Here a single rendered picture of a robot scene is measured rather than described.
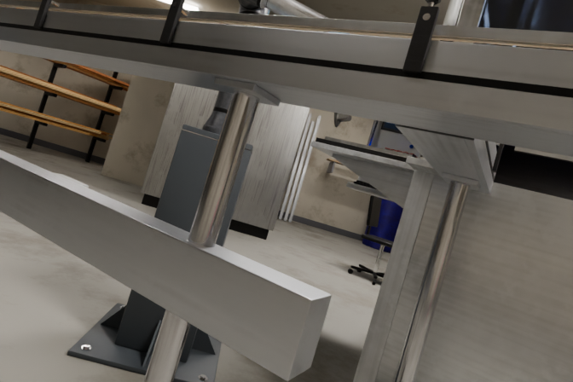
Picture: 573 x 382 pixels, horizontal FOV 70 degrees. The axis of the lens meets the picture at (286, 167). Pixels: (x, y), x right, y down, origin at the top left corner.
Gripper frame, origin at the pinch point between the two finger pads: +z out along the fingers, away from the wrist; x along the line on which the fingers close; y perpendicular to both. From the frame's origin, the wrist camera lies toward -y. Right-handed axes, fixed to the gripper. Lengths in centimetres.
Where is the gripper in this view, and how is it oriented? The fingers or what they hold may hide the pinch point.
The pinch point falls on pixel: (335, 124)
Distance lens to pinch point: 165.8
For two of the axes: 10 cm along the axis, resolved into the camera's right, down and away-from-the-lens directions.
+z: -2.9, 9.6, -0.4
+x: 4.7, 1.8, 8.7
